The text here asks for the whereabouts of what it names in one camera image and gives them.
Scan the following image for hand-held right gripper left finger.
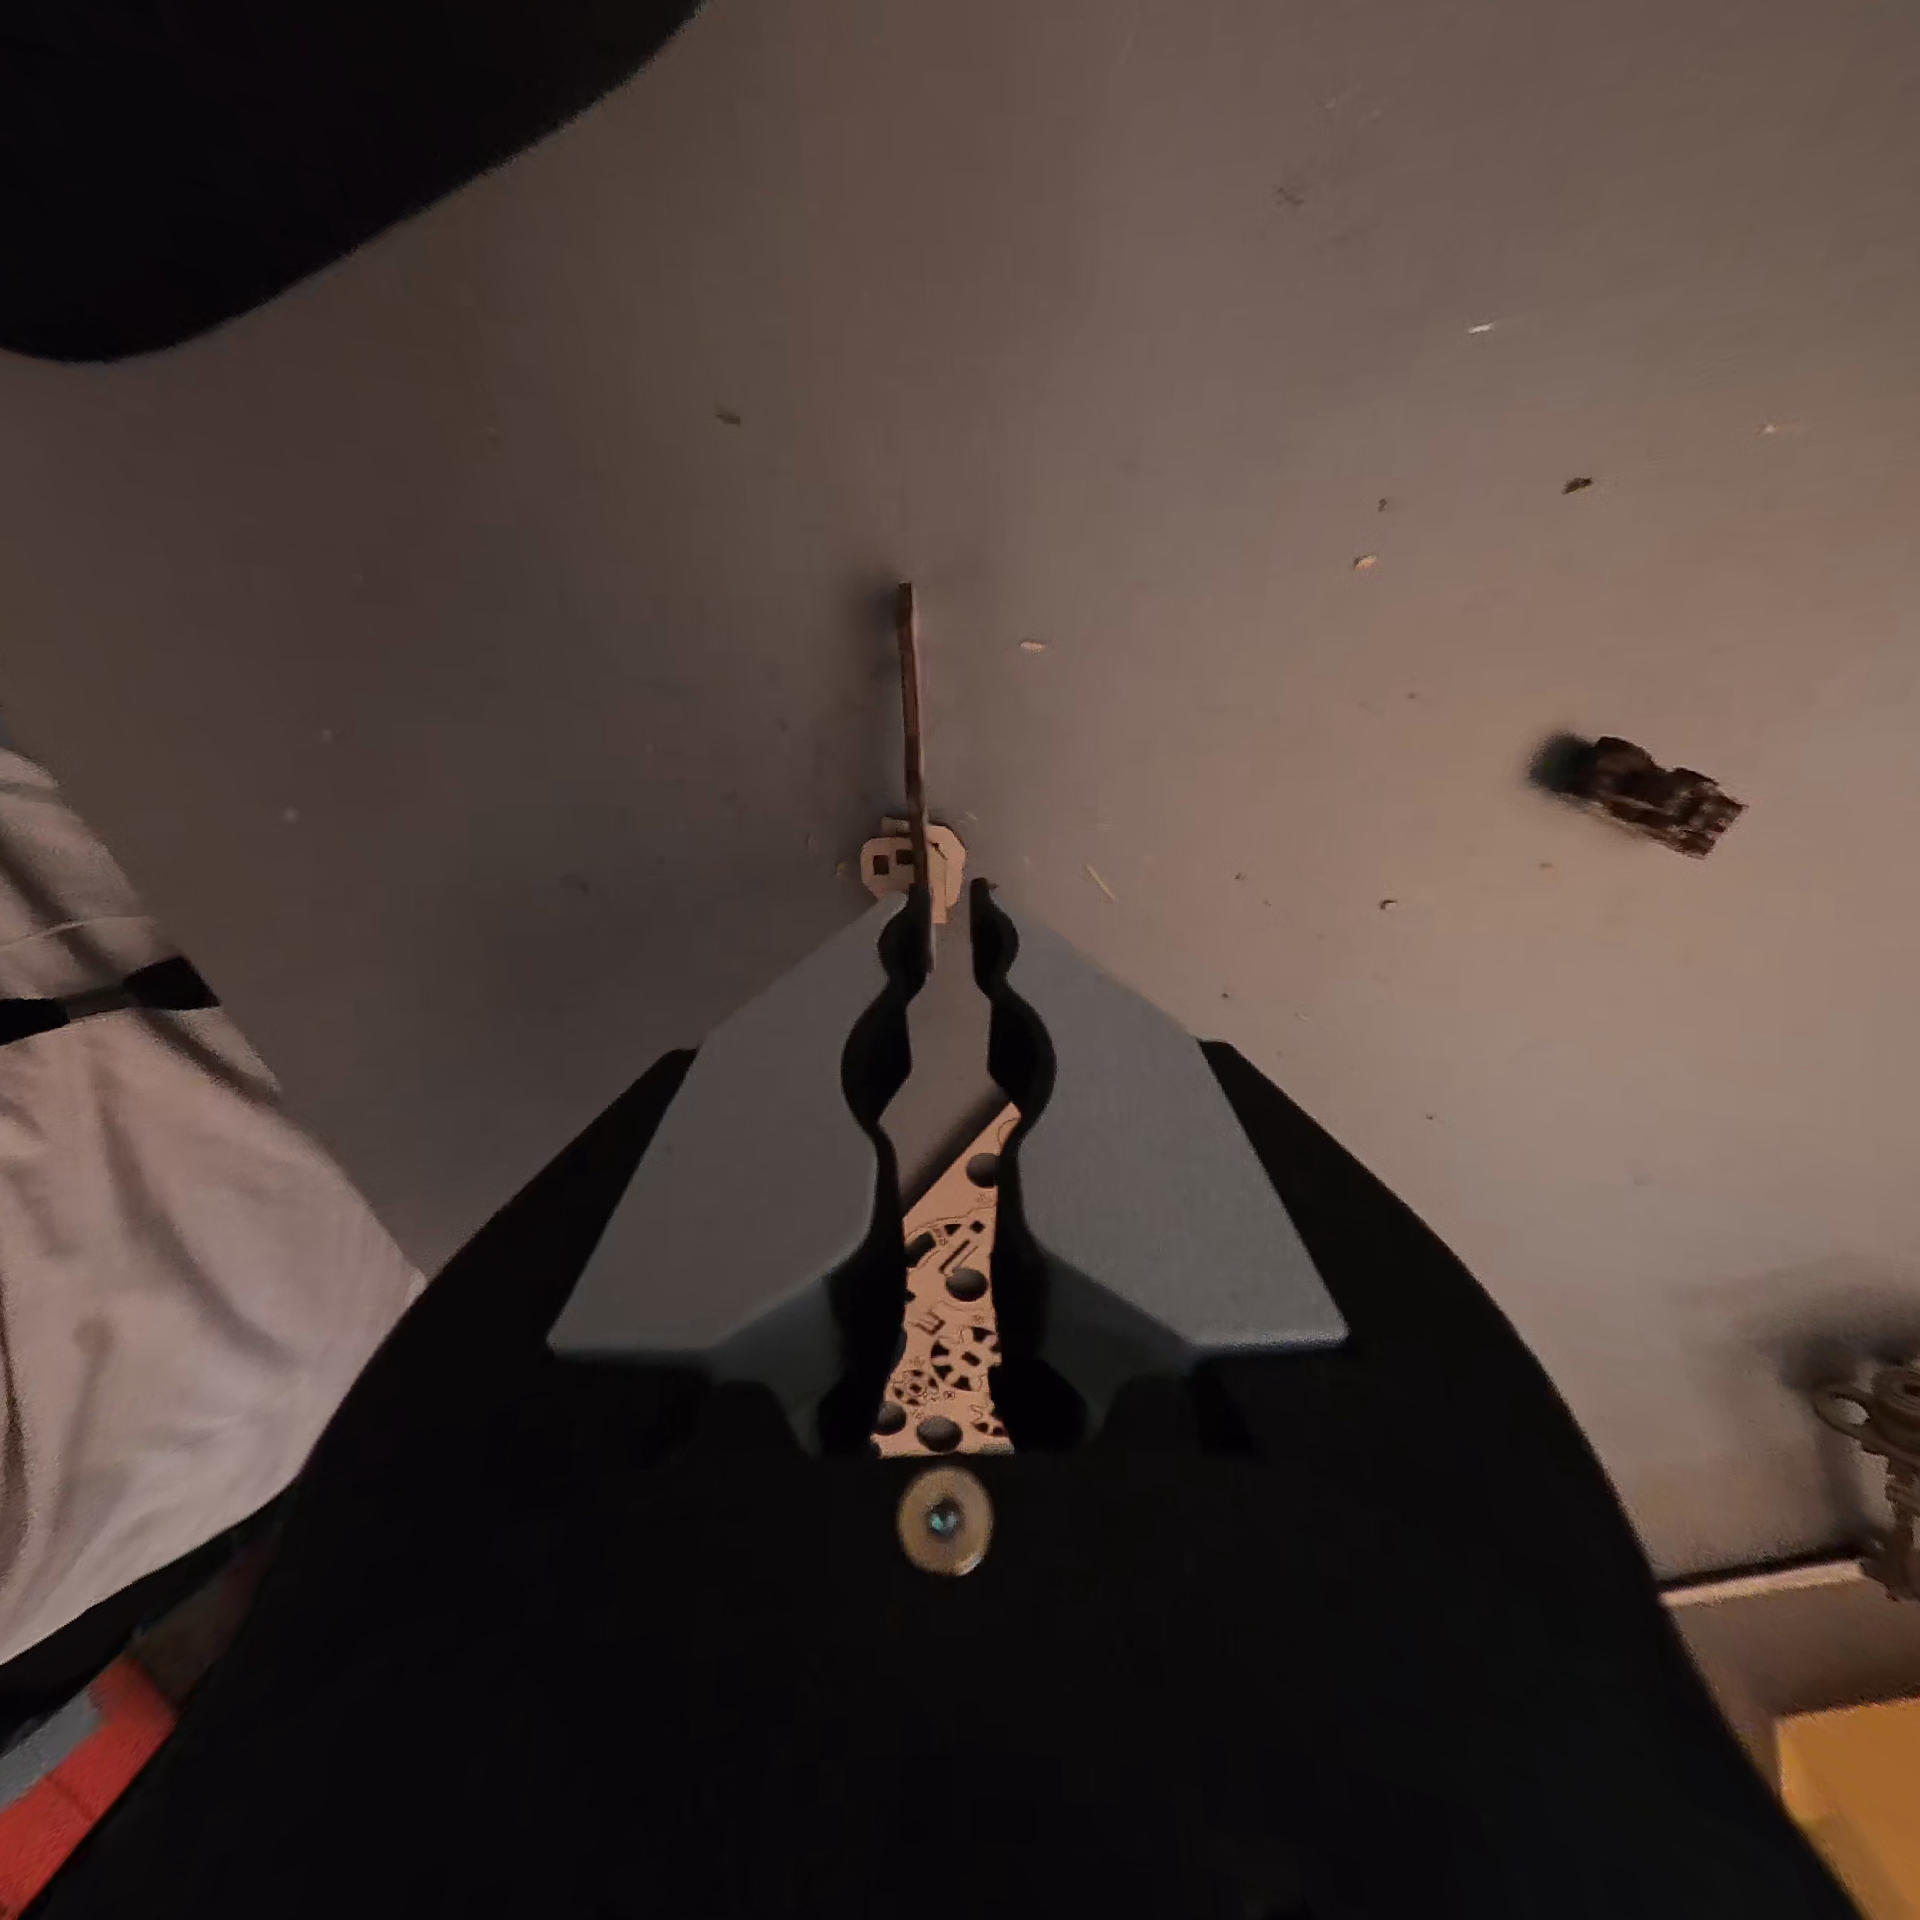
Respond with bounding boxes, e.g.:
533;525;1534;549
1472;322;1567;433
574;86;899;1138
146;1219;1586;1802
546;891;935;1457

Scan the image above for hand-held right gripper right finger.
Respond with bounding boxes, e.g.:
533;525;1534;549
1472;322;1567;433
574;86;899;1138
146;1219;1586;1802
969;881;1345;1452

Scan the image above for small wooden plate square holes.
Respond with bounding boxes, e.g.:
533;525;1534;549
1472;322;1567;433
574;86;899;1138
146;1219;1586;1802
859;817;970;923

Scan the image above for thin wooden strip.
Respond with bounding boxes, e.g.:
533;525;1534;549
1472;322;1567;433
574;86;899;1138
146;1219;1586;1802
893;582;943;969

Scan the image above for laser-cut plywood parts sheet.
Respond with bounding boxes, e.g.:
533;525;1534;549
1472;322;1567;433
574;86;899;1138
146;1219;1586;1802
870;1101;1031;1461

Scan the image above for wooden gear model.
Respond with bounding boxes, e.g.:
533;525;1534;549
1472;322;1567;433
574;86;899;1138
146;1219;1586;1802
1813;1350;1920;1595

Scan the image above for person's white shirt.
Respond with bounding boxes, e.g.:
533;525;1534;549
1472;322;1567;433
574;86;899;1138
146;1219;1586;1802
0;742;430;1666

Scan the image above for small wooden gear assembly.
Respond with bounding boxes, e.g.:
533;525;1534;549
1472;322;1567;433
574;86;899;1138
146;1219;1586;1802
1536;731;1747;859

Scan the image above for orange reflective vest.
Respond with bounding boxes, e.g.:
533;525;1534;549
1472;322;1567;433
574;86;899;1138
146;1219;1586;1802
0;1655;182;1920

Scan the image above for yellow box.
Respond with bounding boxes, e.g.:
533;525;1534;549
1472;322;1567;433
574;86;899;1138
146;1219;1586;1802
1773;1697;1920;1920

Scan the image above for black rounded object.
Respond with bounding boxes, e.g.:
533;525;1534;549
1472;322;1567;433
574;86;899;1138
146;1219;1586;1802
0;0;711;365

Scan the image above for black strap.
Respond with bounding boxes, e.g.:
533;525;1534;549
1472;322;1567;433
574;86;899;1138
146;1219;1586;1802
0;957;222;1046

